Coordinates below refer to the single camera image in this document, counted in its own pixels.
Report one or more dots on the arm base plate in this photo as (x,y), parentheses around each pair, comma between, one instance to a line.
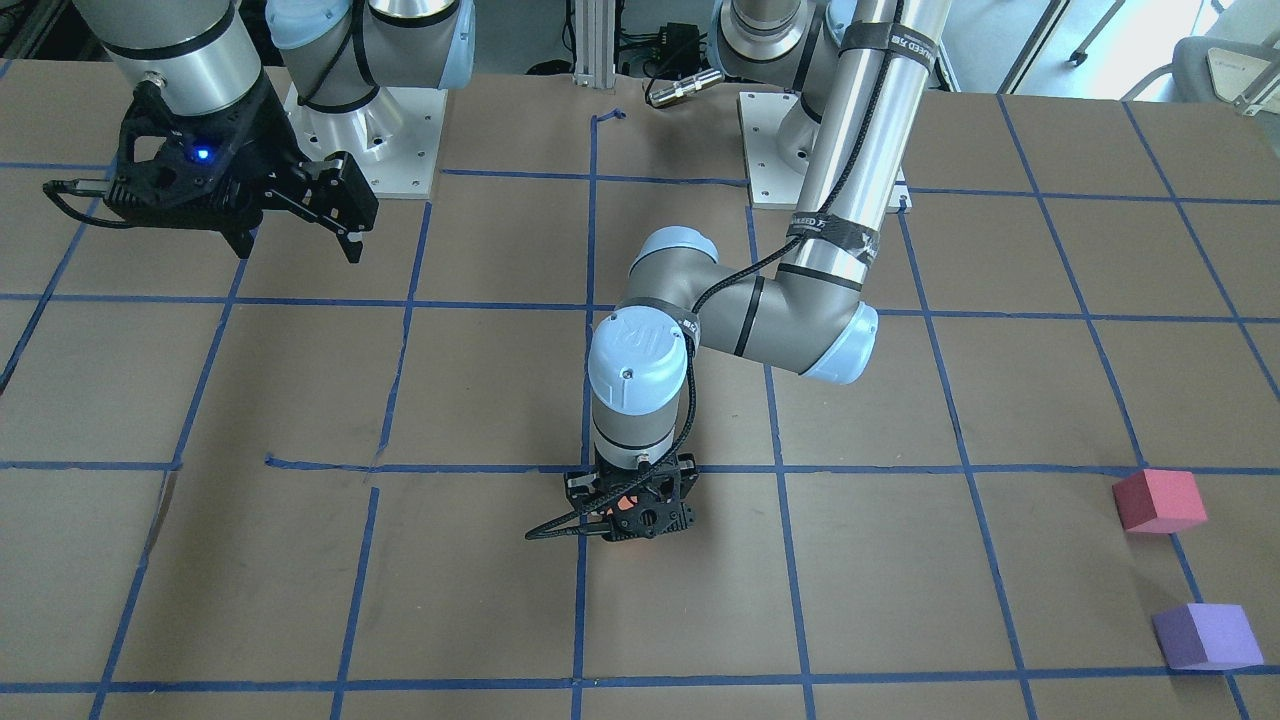
(777,138)
(395,139)

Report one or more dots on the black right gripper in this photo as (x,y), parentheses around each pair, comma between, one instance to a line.
(262,133)

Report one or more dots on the aluminium frame post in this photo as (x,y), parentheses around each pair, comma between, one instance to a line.
(594,44)

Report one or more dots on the purple foam block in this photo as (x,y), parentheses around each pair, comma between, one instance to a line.
(1207,637)

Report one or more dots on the red foam block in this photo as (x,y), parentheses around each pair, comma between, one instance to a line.
(1159,501)

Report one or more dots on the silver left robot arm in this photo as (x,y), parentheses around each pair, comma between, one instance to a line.
(859,69)

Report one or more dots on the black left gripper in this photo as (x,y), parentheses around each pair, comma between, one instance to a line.
(578,486)

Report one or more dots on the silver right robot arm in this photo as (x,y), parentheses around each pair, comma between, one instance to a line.
(339,54)

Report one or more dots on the brown paper mat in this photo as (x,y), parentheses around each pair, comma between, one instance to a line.
(496,471)

